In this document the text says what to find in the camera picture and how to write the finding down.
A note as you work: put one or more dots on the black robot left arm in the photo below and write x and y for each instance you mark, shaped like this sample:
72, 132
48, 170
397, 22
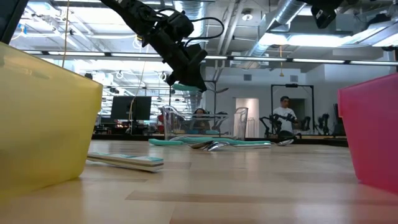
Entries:
130, 12

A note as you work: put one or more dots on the black background robot arm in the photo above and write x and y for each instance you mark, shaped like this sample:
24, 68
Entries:
323, 124
269, 123
221, 119

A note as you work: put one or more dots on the person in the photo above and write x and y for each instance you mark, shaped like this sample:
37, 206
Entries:
284, 115
200, 119

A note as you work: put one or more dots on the clear plastic bin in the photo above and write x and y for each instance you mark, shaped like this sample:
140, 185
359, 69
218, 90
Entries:
239, 124

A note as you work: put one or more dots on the long ceiling light strip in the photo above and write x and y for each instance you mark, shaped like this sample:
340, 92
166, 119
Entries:
264, 59

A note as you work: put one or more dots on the ceiling light panel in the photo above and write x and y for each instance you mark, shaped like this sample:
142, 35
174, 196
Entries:
311, 40

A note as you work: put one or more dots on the yellow plastic bin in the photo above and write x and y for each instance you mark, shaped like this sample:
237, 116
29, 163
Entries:
46, 124

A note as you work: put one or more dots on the red plastic bin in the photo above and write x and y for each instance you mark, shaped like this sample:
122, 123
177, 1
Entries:
373, 133

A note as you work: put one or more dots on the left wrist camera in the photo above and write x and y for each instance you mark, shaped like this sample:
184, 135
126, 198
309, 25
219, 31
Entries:
180, 25

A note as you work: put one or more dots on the silver ventilation duct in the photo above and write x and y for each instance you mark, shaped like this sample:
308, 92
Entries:
280, 18
192, 9

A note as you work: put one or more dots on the black frame stand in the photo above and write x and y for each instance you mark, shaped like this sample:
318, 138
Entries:
292, 85

